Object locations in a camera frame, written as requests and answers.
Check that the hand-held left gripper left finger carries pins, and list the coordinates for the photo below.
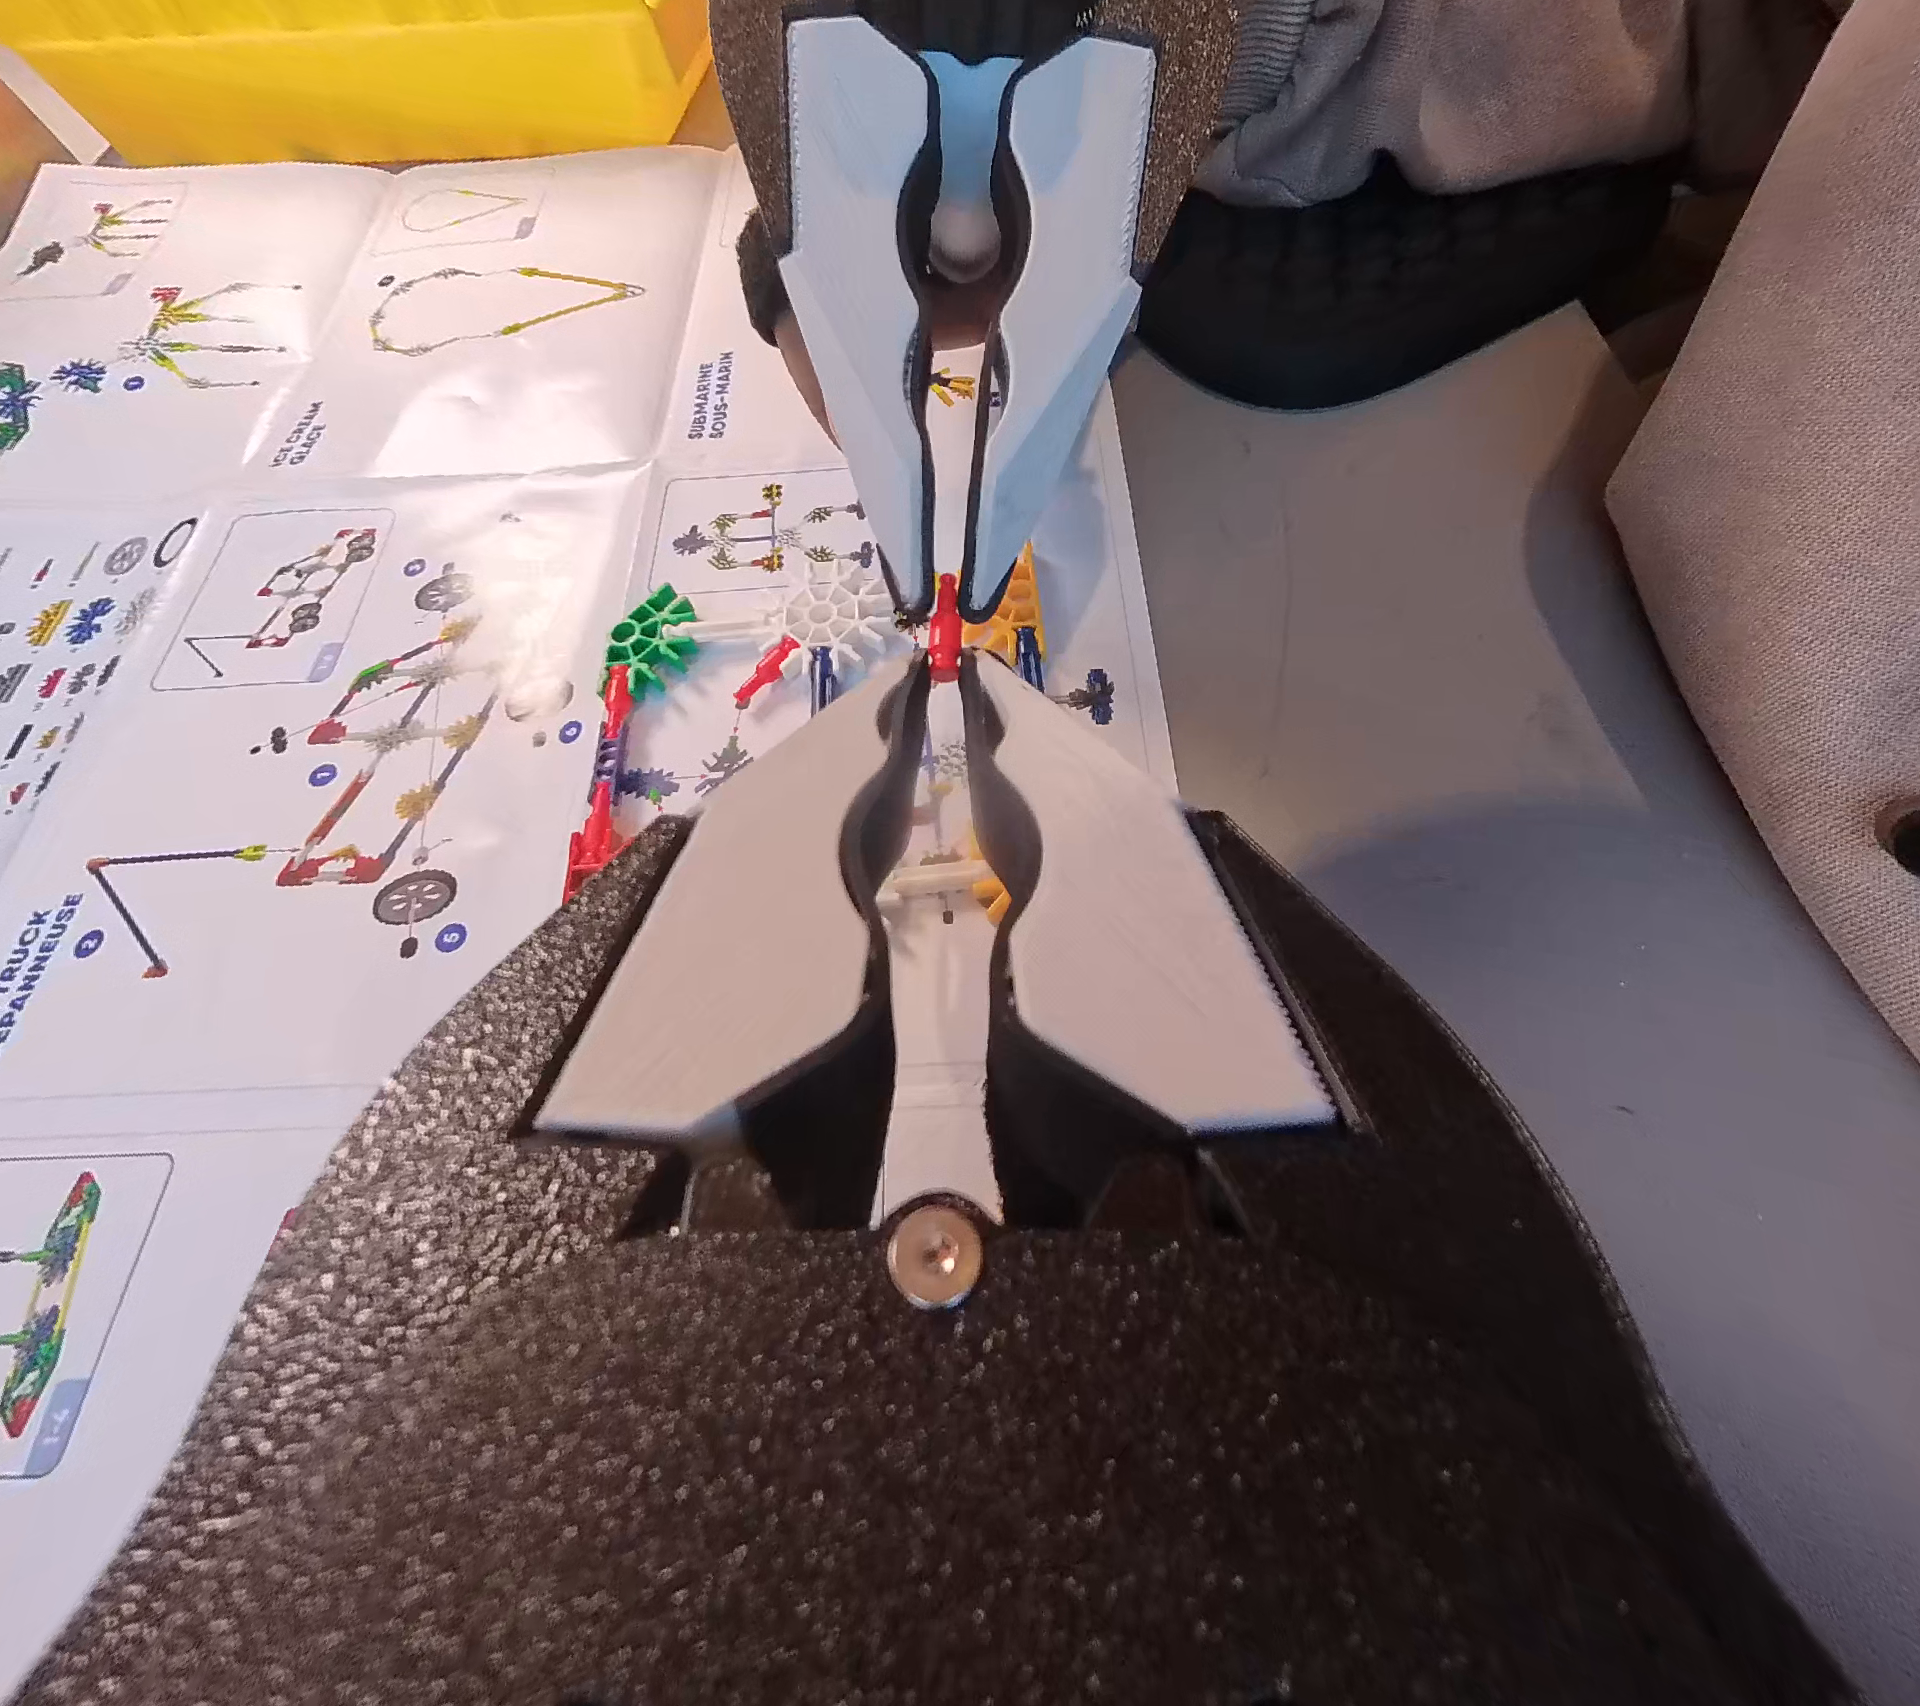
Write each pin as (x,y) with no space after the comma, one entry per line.
(708,987)

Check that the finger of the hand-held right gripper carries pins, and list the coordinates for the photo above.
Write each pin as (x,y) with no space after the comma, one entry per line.
(1082,235)
(844,235)

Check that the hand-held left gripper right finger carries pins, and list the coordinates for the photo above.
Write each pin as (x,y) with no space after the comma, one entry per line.
(1171,987)

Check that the colourful rod connector toy model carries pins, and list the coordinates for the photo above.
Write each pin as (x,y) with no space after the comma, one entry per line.
(824,609)

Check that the toy building instruction sheet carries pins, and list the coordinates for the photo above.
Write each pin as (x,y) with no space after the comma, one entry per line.
(511,431)

